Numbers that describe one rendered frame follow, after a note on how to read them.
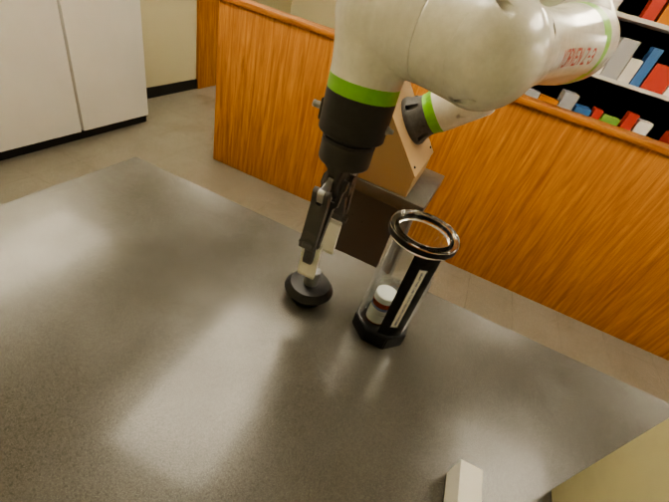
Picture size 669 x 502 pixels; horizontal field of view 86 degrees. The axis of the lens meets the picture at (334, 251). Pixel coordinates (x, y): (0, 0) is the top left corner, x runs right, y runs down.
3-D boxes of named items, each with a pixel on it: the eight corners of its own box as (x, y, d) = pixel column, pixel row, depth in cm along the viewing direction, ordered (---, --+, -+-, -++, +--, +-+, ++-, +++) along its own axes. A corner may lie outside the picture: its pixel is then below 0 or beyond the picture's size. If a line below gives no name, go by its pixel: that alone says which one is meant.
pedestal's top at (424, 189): (365, 152, 143) (368, 142, 140) (440, 185, 136) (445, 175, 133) (329, 177, 118) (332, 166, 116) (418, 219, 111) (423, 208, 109)
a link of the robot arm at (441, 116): (426, 84, 114) (489, 55, 104) (440, 132, 117) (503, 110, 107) (414, 84, 103) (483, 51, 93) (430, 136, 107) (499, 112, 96)
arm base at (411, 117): (415, 87, 125) (432, 79, 122) (429, 127, 131) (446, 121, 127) (396, 104, 106) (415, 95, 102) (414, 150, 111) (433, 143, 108)
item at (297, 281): (318, 322, 64) (326, 296, 60) (273, 299, 66) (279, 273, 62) (336, 292, 72) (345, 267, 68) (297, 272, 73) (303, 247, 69)
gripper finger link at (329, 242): (326, 217, 62) (327, 215, 63) (317, 248, 66) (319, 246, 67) (340, 224, 62) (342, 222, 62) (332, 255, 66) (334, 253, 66)
